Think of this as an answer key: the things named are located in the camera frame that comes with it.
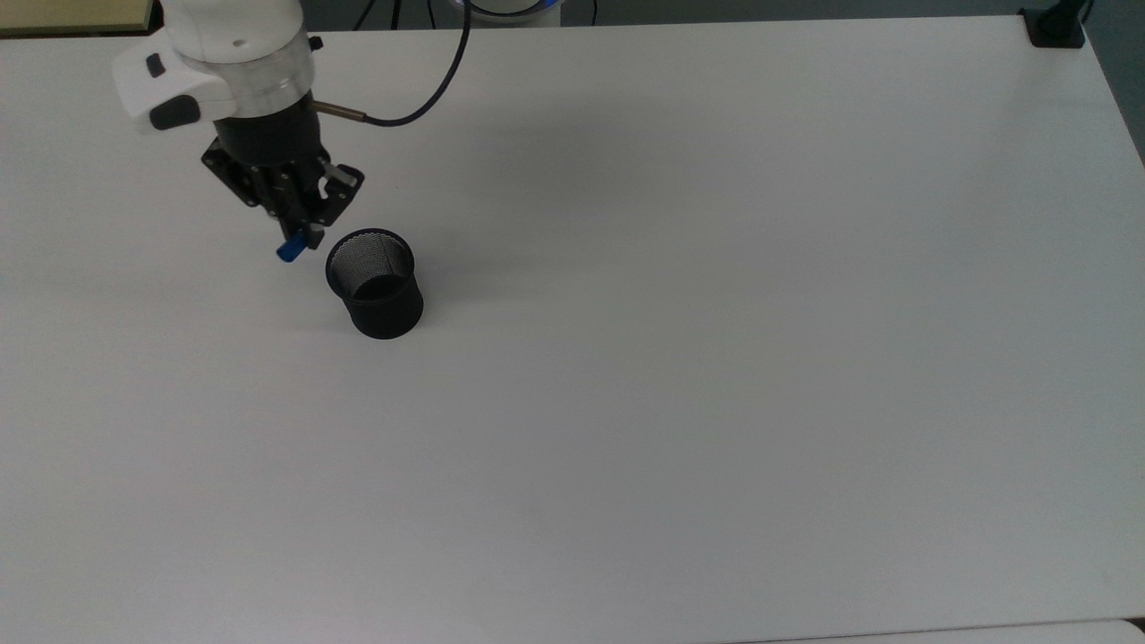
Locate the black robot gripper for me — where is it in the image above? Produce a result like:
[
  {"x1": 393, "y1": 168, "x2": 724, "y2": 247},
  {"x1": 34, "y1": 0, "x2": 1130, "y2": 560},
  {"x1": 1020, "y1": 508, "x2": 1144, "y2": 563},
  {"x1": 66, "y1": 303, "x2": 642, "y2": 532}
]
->
[{"x1": 199, "y1": 100, "x2": 367, "y2": 251}]

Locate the black mesh pen holder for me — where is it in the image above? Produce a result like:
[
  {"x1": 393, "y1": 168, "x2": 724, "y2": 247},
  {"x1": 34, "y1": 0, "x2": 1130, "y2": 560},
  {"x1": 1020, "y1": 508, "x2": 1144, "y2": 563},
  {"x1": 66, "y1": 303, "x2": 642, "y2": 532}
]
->
[{"x1": 324, "y1": 227, "x2": 425, "y2": 341}]

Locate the yellow board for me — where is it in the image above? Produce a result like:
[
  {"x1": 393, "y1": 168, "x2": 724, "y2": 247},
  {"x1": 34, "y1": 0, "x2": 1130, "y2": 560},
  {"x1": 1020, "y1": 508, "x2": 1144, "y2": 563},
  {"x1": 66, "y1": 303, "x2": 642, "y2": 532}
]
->
[{"x1": 0, "y1": 0, "x2": 162, "y2": 38}]

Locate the dark gripper cable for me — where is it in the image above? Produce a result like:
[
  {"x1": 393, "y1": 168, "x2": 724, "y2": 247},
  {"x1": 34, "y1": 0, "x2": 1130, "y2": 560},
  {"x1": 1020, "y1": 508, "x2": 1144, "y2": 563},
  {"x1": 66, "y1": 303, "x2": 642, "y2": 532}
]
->
[{"x1": 311, "y1": 0, "x2": 473, "y2": 129}]

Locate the white robot base with blue ring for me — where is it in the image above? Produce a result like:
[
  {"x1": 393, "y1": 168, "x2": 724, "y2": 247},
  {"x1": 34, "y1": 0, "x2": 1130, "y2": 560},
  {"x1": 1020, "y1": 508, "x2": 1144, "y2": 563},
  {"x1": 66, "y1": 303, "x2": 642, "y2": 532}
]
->
[{"x1": 452, "y1": 0, "x2": 566, "y2": 29}]

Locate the black table clamp mount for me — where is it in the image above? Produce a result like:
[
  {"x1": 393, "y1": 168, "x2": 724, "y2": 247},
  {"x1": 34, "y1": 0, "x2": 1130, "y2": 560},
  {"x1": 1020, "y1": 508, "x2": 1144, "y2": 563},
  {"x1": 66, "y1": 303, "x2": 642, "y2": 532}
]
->
[{"x1": 1018, "y1": 0, "x2": 1094, "y2": 49}]

